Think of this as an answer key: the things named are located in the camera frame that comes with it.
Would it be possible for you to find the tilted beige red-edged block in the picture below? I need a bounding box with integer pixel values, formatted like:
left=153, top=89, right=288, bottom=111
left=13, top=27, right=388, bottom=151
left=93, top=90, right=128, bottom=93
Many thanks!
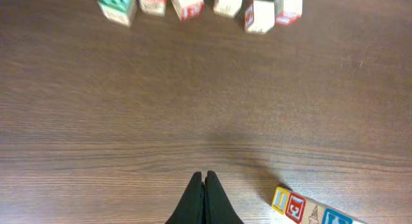
left=274, top=0, right=303, bottom=25

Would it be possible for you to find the plain beige picture block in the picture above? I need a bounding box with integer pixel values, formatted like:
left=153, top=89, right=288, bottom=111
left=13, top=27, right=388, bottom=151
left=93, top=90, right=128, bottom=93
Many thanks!
left=213, top=0, right=243, bottom=18

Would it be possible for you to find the beige block red side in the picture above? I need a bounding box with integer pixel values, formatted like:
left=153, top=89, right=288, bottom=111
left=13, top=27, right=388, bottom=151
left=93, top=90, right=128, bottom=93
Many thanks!
left=245, top=0, right=275, bottom=34

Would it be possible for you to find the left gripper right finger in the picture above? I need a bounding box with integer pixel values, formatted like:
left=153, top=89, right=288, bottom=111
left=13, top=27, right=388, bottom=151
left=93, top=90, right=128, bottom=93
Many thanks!
left=204, top=171, right=243, bottom=224

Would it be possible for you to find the yellow letter I block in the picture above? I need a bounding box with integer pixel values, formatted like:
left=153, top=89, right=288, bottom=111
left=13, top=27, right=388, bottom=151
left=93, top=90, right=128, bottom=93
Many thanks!
left=271, top=187, right=291, bottom=215

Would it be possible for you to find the red letter Y block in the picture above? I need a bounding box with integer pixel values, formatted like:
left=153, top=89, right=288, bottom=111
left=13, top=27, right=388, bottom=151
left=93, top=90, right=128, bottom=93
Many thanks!
left=139, top=0, right=167, bottom=16

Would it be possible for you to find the beige blue-sided H block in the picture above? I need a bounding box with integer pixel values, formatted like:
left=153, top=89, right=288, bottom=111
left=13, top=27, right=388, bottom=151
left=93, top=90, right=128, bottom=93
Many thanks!
left=322, top=208, right=363, bottom=224

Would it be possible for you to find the beige gnome picture block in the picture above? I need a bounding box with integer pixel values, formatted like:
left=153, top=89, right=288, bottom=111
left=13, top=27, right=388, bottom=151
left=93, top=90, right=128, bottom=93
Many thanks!
left=301, top=200, right=327, bottom=224

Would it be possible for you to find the green letter B block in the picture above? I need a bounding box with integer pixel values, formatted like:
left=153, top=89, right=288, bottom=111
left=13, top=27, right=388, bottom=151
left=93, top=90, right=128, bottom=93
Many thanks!
left=97, top=0, right=137, bottom=27

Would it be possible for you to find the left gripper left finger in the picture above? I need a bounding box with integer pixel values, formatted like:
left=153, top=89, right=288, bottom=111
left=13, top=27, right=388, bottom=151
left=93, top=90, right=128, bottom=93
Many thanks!
left=165, top=172, right=205, bottom=224

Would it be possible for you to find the red letter E block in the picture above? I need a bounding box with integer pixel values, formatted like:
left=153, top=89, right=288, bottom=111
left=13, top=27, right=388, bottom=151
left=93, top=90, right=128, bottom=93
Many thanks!
left=285, top=192, right=306, bottom=224

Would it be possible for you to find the tilted red-sided wooden block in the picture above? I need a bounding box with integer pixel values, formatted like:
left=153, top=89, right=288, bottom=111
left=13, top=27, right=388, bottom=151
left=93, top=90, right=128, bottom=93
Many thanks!
left=171, top=0, right=204, bottom=21

